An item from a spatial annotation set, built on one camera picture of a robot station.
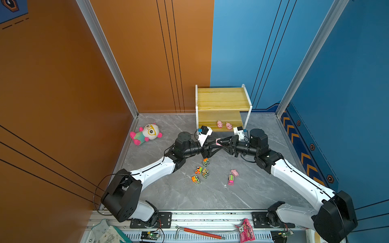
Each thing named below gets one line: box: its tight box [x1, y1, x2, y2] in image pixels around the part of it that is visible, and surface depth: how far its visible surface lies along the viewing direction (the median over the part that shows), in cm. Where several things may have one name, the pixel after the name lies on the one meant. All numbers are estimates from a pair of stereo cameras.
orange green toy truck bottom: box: [190, 175, 201, 184], surface depth 87 cm
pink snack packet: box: [234, 218, 256, 243], surface depth 71 cm
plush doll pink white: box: [129, 123, 163, 146], surface depth 102 cm
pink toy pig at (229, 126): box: [225, 122, 233, 131], surface depth 91 cm
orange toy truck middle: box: [194, 166, 204, 175], surface depth 89 cm
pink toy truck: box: [227, 174, 235, 186], surface depth 86 cm
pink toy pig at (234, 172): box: [230, 169, 240, 177], surface depth 89 cm
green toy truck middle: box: [202, 168, 210, 179], surface depth 89 cm
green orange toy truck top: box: [203, 157, 210, 168], surface depth 93 cm
